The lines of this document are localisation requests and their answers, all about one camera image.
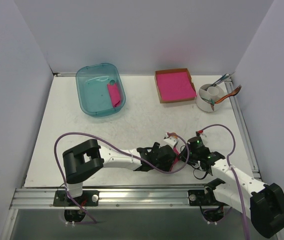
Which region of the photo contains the white utensil holder cup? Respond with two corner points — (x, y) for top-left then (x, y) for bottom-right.
(196, 84), (225, 113)

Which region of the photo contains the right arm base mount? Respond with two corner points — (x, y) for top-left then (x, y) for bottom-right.
(187, 189), (232, 226)

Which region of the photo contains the brown cardboard napkin tray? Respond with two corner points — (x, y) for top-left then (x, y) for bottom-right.
(154, 67), (197, 104)

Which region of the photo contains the teal transparent plastic bin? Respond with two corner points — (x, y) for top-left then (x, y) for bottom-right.
(76, 63), (126, 118)

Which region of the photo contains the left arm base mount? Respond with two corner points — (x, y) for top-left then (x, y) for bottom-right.
(52, 190), (100, 226)

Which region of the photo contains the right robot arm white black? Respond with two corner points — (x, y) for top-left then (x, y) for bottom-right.
(180, 136), (284, 239)

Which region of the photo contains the aluminium front rail frame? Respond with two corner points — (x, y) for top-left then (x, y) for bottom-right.
(0, 183), (279, 240)

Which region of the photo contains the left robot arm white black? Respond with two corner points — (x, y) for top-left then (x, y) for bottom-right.
(63, 137), (178, 206)

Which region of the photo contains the rolled pink napkin in bin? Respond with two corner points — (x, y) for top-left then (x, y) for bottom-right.
(107, 83), (121, 108)

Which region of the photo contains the pink napkin stack in tray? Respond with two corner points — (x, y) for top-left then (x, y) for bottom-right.
(156, 71), (195, 101)

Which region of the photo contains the aluminium right side rail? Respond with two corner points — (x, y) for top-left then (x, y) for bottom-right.
(224, 79), (266, 187)

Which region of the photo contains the pink paper napkin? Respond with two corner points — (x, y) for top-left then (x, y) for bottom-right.
(168, 146), (185, 174)

